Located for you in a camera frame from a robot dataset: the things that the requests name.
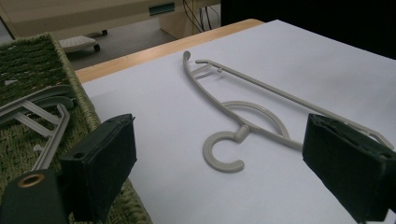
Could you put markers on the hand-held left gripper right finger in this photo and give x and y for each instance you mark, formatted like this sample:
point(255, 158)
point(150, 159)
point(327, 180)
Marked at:
point(348, 165)

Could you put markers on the light wooden desk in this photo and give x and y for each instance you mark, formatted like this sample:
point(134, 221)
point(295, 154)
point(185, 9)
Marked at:
point(77, 15)

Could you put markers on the green woven basket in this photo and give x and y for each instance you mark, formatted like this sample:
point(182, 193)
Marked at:
point(25, 59)

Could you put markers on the white paper sheet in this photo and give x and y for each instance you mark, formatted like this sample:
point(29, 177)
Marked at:
point(280, 62)

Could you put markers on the wooden table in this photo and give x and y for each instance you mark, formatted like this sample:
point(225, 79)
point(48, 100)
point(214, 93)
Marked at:
point(140, 57)

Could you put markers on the low wheeled platform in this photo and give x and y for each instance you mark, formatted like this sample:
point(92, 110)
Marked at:
point(76, 42)

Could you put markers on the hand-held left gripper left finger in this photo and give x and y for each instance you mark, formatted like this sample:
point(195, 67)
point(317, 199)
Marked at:
point(102, 161)

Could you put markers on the grey plastic clothes hanger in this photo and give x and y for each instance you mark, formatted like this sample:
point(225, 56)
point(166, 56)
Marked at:
point(46, 91)
point(224, 167)
point(46, 152)

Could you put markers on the black curtain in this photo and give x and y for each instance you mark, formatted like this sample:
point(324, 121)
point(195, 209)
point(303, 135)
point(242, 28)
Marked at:
point(311, 21)

